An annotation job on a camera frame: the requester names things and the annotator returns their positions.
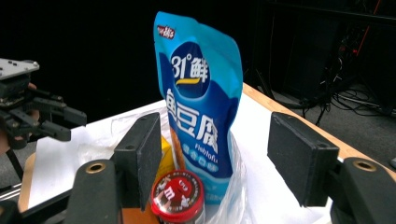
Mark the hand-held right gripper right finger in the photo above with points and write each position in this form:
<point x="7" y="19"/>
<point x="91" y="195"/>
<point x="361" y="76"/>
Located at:
<point x="299" y="158"/>

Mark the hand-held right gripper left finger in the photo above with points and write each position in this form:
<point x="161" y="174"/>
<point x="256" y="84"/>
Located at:
<point x="138" y="155"/>

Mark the clear plastic bag with smiley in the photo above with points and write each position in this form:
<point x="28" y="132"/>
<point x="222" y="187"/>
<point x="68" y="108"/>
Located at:
<point x="238" y="193"/>

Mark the aluminium floor rail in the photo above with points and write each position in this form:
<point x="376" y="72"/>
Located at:
<point x="9" y="191"/>

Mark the red-lidded jar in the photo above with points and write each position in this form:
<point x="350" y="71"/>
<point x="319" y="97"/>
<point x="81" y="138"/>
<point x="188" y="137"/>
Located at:
<point x="177" y="196"/>

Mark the blue snack pouch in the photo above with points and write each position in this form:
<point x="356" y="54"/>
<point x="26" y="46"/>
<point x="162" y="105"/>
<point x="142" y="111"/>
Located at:
<point x="199" y="109"/>

